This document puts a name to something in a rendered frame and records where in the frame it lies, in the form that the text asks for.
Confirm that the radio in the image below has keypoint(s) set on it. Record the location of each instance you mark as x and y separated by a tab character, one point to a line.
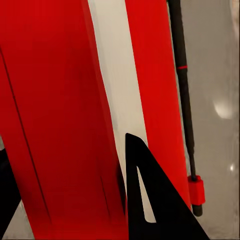
75	77

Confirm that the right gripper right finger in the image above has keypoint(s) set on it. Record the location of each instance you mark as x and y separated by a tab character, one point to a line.
174	219

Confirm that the coffee table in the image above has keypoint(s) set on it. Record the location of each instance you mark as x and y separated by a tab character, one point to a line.
213	65

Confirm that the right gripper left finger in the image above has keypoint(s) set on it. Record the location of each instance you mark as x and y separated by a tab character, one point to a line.
10	196

